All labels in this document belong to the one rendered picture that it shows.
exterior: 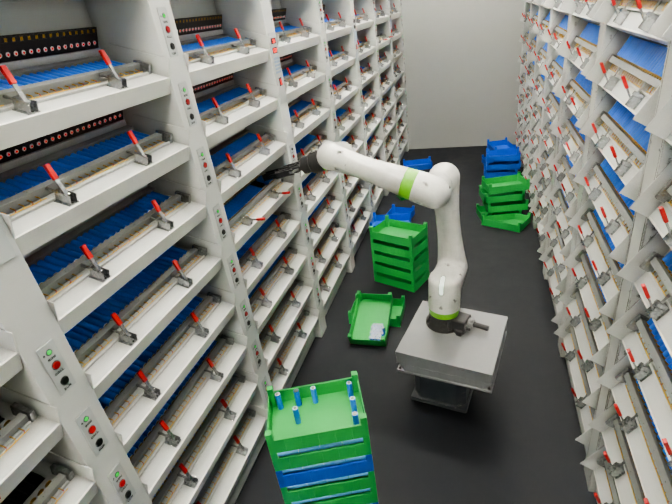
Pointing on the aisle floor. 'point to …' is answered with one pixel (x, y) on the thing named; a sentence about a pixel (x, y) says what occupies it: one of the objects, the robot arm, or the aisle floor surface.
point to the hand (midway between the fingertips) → (271, 174)
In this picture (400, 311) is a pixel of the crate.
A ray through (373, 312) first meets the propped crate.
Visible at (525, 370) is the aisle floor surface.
